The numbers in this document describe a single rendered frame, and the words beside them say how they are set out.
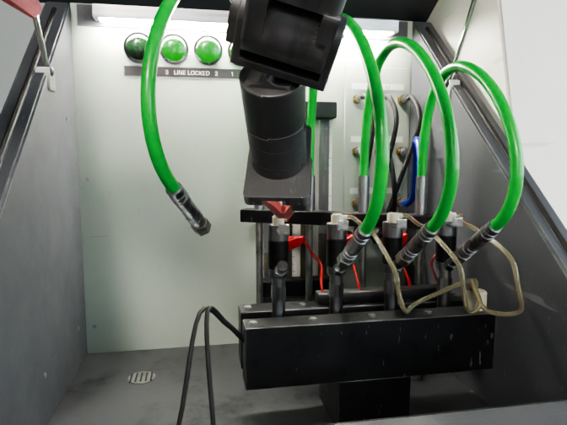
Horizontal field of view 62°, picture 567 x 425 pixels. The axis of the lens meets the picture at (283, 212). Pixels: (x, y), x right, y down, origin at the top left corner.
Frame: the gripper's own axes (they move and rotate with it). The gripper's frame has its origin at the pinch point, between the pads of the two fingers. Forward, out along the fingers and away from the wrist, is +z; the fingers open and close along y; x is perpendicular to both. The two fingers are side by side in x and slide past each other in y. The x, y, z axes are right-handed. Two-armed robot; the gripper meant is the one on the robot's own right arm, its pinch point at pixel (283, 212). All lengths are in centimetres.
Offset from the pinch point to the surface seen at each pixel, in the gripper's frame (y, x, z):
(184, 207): -3.1, 10.4, -4.6
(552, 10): 37, -39, -3
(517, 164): 2.6, -25.5, -5.9
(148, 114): -1.1, 11.5, -16.1
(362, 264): 6.8, -11.4, 22.6
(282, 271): -3.8, 0.3, 7.5
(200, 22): 40.6, 16.8, -0.3
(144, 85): 0.7, 11.9, -17.9
